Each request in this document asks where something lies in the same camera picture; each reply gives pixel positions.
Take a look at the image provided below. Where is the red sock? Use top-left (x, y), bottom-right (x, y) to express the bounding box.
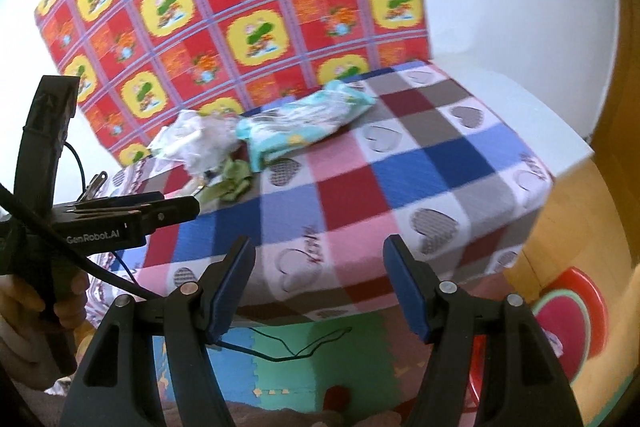
top-left (322, 384), bottom-right (353, 413)

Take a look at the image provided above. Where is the clear plastic bag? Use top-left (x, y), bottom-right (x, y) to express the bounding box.
top-left (185, 114), bottom-right (241, 180)

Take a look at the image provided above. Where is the thick black cable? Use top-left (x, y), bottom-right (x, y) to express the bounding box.
top-left (0, 192), bottom-right (161, 303)

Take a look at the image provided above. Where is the red plastic stool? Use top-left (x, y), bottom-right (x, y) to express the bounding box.
top-left (465, 267), bottom-right (608, 413)

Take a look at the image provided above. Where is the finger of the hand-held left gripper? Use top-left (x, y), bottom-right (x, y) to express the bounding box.
top-left (57, 196), bottom-right (202, 233)
top-left (75, 191), bottom-right (166, 214)

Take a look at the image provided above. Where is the metal spring clip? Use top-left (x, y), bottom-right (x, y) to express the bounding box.
top-left (80, 171), bottom-right (108, 202)

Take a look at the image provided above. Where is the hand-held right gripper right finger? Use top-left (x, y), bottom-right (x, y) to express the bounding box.
top-left (382, 234), bottom-right (576, 427)

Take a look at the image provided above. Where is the wooden wardrobe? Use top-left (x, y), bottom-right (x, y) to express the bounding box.
top-left (585, 0), bottom-right (640, 142)

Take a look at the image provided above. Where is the thin black cord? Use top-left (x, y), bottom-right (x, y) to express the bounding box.
top-left (217, 327), bottom-right (353, 364)

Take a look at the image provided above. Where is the teal wipes packet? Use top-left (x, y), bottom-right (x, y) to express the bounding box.
top-left (235, 79), bottom-right (377, 172)

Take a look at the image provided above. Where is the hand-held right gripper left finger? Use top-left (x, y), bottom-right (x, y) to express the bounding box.
top-left (59, 234), bottom-right (257, 427)

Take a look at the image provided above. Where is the person's left hand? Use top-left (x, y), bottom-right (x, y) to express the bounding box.
top-left (0, 273), bottom-right (92, 333)

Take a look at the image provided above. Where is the green fabric ribbon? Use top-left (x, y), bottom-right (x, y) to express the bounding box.
top-left (195, 157), bottom-right (253, 205)

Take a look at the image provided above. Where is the pink bin with green rim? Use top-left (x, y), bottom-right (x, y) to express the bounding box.
top-left (530, 287), bottom-right (593, 373)

